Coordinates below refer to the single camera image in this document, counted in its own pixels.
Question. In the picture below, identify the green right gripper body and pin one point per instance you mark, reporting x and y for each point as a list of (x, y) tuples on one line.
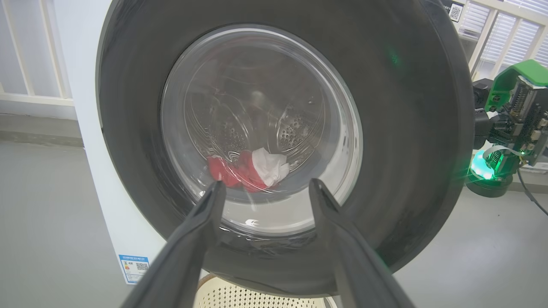
[(513, 119)]

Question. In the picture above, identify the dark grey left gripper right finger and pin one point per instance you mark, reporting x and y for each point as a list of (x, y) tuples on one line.
[(359, 273)]

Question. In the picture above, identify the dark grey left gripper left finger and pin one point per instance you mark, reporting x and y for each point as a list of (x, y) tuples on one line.
[(180, 265)]

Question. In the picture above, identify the red and white garment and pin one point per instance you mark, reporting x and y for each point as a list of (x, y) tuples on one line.
[(220, 171), (265, 169)]

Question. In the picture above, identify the black round glass washer door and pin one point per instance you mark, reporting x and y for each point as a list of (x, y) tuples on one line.
[(406, 128)]

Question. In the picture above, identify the cream perforated laundry basket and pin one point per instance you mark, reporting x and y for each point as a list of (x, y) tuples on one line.
[(257, 297)]

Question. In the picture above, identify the white front-load washing machine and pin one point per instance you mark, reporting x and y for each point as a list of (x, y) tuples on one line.
[(85, 64)]

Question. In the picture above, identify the blue energy label sticker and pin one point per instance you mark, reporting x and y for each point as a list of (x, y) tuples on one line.
[(133, 268)]

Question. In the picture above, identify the white window blinds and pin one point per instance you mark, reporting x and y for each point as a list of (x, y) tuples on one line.
[(522, 38)]

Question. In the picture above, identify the black framed QR code sign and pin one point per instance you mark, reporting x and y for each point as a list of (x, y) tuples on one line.
[(455, 12)]

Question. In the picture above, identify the steel perforated washer drum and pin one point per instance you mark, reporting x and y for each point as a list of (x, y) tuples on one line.
[(231, 128)]

